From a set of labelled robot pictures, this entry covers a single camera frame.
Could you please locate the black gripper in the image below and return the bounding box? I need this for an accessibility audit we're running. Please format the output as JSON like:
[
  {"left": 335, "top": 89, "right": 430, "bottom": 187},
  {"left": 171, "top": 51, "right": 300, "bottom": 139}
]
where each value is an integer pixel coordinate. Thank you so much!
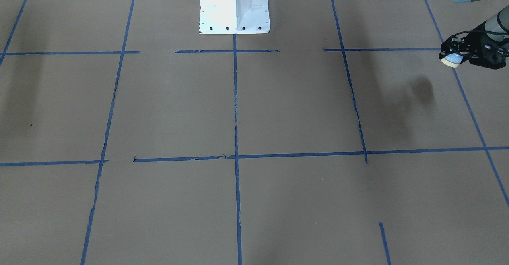
[{"left": 439, "top": 30, "right": 508, "bottom": 70}]

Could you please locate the blue and cream bell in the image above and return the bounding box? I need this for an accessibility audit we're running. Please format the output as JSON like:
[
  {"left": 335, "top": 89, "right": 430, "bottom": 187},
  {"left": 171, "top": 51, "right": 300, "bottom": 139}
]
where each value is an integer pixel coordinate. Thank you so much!
[{"left": 440, "top": 53, "right": 464, "bottom": 68}]

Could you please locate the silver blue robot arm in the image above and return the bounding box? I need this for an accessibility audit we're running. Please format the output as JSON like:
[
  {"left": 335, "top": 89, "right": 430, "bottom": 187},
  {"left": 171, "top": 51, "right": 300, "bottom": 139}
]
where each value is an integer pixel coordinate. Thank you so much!
[{"left": 438, "top": 0, "right": 509, "bottom": 70}]

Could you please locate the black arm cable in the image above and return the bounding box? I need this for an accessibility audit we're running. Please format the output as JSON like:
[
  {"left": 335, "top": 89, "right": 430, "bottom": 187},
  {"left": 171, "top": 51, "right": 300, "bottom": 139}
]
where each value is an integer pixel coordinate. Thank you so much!
[{"left": 449, "top": 28, "right": 509, "bottom": 39}]

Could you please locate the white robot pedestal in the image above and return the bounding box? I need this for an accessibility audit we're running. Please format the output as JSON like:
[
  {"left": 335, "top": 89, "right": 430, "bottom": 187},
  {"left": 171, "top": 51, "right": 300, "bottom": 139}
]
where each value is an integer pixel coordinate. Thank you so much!
[{"left": 199, "top": 0, "right": 271, "bottom": 35}]

